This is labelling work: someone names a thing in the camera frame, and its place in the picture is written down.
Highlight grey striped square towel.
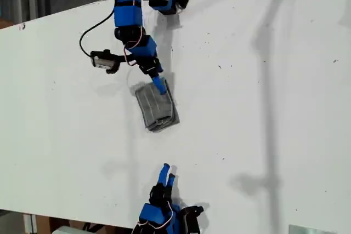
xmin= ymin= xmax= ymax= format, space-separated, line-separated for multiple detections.
xmin=134 ymin=78 xmax=181 ymax=133

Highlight white plastic container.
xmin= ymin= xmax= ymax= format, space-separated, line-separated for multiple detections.
xmin=52 ymin=225 xmax=83 ymax=234

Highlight brown cardboard box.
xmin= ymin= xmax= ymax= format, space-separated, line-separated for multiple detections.
xmin=35 ymin=214 xmax=132 ymax=234

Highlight white table leg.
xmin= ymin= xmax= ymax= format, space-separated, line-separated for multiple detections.
xmin=23 ymin=213 xmax=38 ymax=234

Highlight steel plate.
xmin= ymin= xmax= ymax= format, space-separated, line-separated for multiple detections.
xmin=288 ymin=224 xmax=330 ymax=234

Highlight black camera stalk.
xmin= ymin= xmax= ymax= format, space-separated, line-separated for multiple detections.
xmin=115 ymin=54 xmax=138 ymax=65

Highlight black labelled wrist camera box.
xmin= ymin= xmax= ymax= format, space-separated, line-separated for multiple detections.
xmin=180 ymin=205 xmax=205 ymax=234

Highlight black silver wrist camera box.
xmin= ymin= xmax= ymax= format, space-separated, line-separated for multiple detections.
xmin=90 ymin=49 xmax=121 ymax=75

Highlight black camera cable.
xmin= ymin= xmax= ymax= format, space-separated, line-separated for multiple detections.
xmin=79 ymin=10 xmax=115 ymax=56

